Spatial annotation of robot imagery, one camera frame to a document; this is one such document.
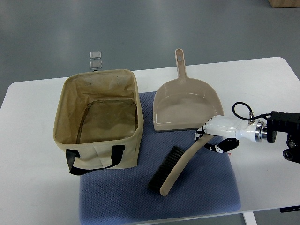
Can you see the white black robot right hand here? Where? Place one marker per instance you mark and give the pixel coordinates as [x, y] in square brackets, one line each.
[232, 130]

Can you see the beige hand broom black bristles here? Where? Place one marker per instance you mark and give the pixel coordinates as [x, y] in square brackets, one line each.
[173, 165]

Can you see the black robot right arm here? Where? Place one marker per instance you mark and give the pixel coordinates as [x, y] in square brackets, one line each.
[267, 125]

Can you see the beige plastic dustpan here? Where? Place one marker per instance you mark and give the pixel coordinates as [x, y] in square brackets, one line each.
[184, 103]

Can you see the blue-grey quilted mat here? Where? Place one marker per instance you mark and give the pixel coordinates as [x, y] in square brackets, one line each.
[121, 196]

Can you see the white table leg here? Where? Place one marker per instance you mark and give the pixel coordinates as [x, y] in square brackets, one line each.
[249, 218]

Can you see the black table control panel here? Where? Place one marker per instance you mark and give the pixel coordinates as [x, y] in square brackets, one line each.
[290, 209]

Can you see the cardboard box corner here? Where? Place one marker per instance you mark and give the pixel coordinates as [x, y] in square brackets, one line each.
[284, 3]

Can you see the lower silver floor plate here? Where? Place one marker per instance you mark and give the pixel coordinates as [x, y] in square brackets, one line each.
[95, 64]

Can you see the silver floor plate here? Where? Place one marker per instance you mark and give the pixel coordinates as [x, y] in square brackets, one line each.
[95, 64]
[95, 55]

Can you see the upper silver floor plate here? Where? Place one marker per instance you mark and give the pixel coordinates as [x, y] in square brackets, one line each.
[95, 55]

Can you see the beige fabric bag black handle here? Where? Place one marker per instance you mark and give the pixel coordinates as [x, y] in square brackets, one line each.
[99, 121]

